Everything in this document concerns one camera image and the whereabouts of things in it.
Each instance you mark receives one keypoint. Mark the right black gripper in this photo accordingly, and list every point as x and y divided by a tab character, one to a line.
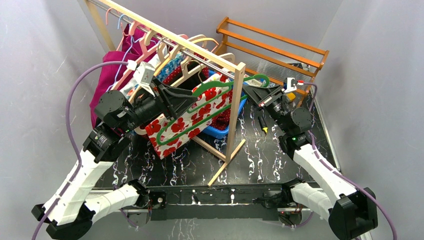
259	94

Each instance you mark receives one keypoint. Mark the black base frame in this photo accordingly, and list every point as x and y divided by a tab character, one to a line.
265	201

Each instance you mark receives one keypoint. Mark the black garment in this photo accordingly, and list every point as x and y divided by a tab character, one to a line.
195	80

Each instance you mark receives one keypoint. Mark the wooden clothes rack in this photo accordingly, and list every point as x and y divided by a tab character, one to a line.
189	48

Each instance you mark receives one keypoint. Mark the blue plastic bin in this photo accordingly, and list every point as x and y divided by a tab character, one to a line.
217	134

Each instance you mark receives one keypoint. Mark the orange wooden shoe rack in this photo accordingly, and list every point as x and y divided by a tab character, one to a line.
273	55

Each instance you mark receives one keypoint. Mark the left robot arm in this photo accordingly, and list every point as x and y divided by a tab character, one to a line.
69	214

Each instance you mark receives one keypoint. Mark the yellow grey small object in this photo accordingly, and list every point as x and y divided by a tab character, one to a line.
290	96

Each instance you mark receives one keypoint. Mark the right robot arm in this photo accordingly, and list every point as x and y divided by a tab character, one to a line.
349	211

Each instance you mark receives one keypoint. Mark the black yellow marker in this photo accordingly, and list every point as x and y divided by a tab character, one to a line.
263	124

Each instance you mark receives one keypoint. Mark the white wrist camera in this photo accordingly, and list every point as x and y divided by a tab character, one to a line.
292	84
143	74

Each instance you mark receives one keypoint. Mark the white red poppy garment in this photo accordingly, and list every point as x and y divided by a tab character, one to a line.
214	97

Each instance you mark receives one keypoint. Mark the red polka dot skirt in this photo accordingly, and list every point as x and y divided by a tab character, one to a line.
222	120

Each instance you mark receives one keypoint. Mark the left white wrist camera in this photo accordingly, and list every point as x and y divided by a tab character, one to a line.
143	74

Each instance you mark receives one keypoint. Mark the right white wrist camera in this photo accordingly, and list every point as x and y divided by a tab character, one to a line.
292	84

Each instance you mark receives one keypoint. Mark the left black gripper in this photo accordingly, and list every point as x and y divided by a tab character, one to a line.
162	100

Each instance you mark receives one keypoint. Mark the magenta garment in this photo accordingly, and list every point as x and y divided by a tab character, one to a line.
111	74

